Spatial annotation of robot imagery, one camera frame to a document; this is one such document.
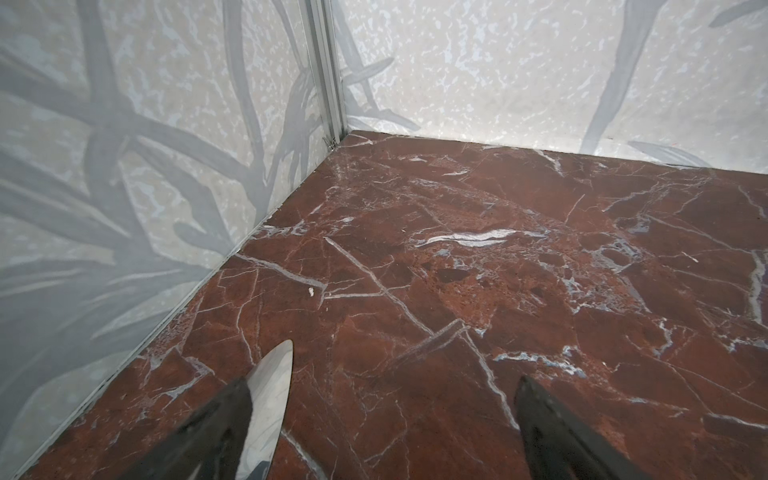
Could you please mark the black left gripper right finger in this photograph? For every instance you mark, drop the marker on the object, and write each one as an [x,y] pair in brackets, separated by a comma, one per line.
[558,445]

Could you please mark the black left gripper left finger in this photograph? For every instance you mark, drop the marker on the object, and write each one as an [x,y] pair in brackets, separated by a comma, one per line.
[234,435]

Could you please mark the aluminium frame corner post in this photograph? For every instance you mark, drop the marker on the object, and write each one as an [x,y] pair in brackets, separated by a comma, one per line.
[320,32]

